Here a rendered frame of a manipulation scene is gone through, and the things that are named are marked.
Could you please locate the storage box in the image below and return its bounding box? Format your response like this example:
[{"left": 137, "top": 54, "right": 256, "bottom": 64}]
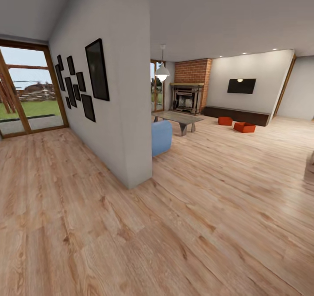
[
  {"left": 218, "top": 117, "right": 233, "bottom": 126},
  {"left": 234, "top": 122, "right": 256, "bottom": 134}
]

